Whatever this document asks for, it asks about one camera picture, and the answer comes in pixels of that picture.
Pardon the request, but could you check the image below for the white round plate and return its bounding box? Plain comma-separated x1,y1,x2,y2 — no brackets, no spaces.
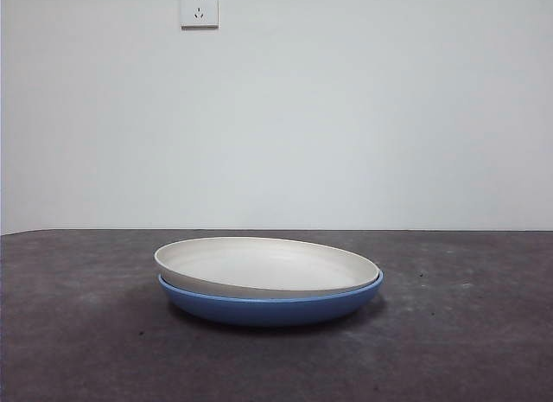
154,236,381,300

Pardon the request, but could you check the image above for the blue round plate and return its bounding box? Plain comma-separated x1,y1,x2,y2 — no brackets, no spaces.
157,270,385,328

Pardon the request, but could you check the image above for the white wall socket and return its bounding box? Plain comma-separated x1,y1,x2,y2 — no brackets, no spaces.
180,0,219,30

